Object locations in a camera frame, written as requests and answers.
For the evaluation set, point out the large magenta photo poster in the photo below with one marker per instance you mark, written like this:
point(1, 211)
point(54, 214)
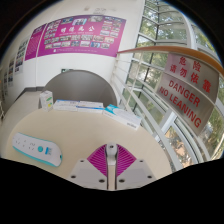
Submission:
point(83, 35)

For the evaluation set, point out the narrow magenta text poster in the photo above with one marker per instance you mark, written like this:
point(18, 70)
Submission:
point(34, 42)

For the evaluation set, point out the white and teal power strip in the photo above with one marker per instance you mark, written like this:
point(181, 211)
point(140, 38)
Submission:
point(31, 148)

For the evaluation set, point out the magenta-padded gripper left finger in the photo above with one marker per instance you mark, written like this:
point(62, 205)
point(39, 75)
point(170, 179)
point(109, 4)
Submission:
point(93, 170)

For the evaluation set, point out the red-lettered danger sign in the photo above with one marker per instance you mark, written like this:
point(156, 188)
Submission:
point(188, 91)

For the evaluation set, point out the green exit sign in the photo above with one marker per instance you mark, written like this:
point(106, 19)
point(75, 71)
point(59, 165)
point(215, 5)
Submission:
point(66, 70)

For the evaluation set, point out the white-framed glass window wall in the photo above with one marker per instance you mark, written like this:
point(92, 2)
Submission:
point(166, 26)

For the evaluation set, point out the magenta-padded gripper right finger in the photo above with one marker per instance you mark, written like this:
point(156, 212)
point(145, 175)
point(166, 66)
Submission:
point(130, 170)

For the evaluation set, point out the white railing with wooden handrail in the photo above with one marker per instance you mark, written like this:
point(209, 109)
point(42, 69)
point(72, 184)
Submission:
point(150, 50)

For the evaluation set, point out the small upright white box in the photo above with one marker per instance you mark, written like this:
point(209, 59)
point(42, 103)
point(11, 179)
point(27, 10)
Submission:
point(46, 101)

